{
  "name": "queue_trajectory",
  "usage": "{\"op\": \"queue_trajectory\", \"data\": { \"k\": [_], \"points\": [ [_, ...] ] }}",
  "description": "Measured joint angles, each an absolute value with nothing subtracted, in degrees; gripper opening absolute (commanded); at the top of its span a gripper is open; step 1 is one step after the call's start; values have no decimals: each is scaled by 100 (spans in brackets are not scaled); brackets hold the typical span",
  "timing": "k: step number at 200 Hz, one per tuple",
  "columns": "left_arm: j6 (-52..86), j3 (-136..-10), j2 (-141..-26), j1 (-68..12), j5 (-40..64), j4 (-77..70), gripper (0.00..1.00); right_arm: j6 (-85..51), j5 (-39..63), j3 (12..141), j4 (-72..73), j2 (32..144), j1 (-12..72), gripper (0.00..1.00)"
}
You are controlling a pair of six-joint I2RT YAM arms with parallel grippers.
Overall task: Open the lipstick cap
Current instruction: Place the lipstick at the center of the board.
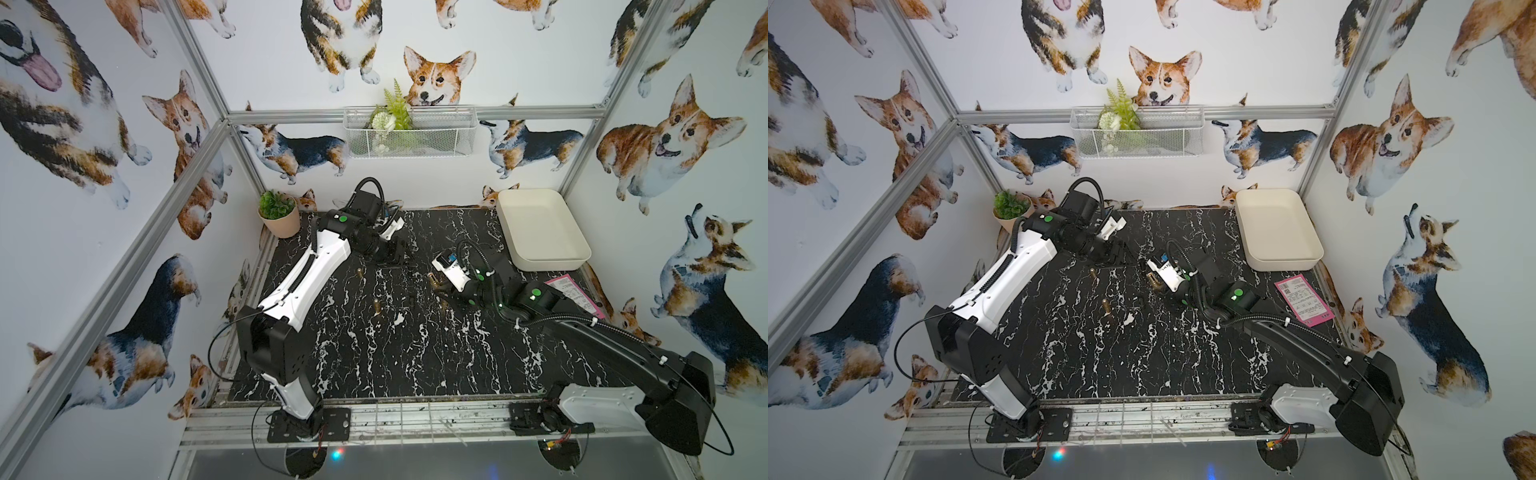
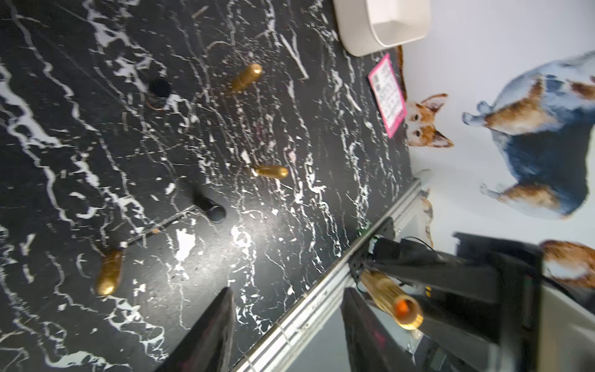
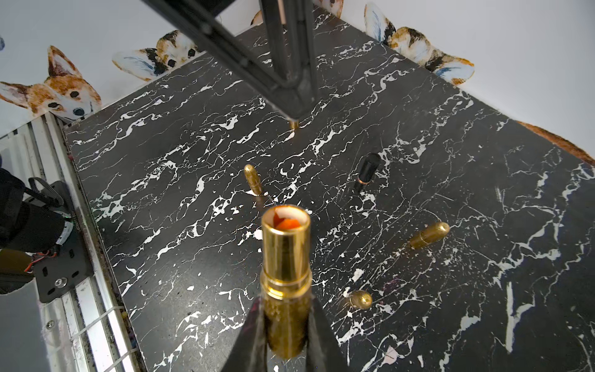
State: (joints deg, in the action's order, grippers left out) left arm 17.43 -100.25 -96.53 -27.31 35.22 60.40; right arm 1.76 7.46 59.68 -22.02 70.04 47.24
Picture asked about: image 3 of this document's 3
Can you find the aluminium front rail frame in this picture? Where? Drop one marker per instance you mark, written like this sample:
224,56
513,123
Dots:
85,329

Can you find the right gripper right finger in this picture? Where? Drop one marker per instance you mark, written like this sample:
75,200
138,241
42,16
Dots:
323,352

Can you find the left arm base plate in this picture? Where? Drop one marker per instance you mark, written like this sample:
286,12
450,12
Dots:
69,264

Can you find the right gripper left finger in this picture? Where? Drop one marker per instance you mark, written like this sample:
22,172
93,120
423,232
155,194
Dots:
249,352

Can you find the black lipstick far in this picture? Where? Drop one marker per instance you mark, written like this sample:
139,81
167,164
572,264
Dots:
369,167

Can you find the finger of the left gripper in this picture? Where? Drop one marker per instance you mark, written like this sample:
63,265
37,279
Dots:
291,84
197,20

